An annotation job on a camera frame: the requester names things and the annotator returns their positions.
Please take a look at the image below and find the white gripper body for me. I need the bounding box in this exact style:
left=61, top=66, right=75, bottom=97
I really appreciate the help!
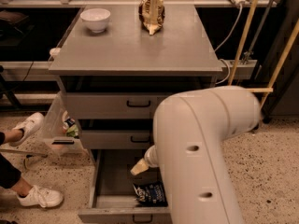
left=144, top=146, right=159, bottom=168

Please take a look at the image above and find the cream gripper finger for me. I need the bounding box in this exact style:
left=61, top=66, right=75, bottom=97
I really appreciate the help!
left=131, top=159, right=149, bottom=175

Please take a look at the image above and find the blue chip bag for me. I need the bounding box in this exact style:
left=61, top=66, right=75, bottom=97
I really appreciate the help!
left=133, top=181, right=168, bottom=207

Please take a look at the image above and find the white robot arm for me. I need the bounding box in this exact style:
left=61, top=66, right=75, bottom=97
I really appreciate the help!
left=131, top=86, right=260, bottom=224

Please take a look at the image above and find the grey open bottom drawer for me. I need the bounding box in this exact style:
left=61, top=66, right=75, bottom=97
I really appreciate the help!
left=78, top=149, right=172, bottom=224

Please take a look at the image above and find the grey middle drawer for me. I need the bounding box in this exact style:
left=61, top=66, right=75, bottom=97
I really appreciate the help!
left=80, top=131, right=152, bottom=149

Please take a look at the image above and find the grey top drawer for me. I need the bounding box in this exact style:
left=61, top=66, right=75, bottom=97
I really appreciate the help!
left=62, top=92, right=169, bottom=119

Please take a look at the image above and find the grey drawer cabinet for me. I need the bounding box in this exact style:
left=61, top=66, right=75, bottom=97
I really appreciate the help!
left=48, top=3, right=224, bottom=224

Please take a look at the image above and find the brown and gold chip bag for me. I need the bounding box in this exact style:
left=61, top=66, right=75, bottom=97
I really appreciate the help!
left=138, top=0, right=165, bottom=35

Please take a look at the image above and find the clear plastic storage bin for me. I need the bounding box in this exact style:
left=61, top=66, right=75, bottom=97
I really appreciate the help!
left=39, top=93, right=83, bottom=155

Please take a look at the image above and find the white sneaker lower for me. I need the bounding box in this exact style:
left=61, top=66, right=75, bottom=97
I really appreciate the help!
left=17, top=185, right=64, bottom=208

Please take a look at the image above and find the white sneaker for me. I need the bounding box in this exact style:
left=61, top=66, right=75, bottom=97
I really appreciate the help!
left=9, top=112, right=44, bottom=147
left=17, top=185, right=64, bottom=208

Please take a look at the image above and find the white sneaker upper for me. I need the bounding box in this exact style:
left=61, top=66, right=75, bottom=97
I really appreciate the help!
left=9, top=112, right=44, bottom=147

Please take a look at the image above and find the black trouser leg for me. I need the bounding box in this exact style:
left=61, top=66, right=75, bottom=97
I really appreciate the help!
left=0, top=154, right=21, bottom=189

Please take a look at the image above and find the white round knob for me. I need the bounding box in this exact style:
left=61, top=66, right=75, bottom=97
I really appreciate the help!
left=50, top=48, right=61, bottom=58

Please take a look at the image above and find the white ceramic bowl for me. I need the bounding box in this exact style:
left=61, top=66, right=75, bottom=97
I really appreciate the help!
left=80, top=8, right=111, bottom=33

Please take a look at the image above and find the wooden easel frame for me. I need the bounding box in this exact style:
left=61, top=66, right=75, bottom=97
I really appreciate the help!
left=242, top=0, right=299, bottom=116

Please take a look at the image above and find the white power cable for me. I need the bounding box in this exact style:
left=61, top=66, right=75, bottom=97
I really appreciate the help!
left=213, top=3, right=244, bottom=86

